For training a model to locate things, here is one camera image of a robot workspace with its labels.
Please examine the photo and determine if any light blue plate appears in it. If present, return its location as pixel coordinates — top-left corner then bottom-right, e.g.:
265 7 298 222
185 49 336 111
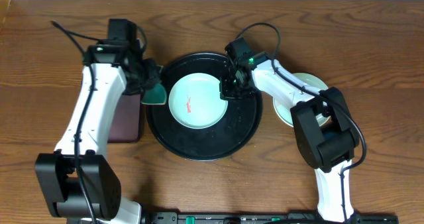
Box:
273 73 330 127
168 73 228 129

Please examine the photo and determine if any green sponge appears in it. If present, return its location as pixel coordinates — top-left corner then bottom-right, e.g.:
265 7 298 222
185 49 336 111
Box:
141 65 167 105

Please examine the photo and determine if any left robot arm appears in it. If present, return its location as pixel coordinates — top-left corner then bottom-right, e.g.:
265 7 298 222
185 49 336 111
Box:
34 19 167 223

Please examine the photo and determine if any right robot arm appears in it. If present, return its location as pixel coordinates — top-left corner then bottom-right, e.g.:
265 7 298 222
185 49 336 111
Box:
220 37 362 223

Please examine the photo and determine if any round black tray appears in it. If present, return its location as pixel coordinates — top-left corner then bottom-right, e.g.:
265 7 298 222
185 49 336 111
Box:
146 52 262 161

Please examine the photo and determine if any rectangular black sponge tray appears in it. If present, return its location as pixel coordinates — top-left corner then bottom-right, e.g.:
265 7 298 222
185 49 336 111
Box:
108 95 144 143

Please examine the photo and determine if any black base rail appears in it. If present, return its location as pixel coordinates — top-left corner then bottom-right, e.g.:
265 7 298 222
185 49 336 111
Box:
140 210 399 224

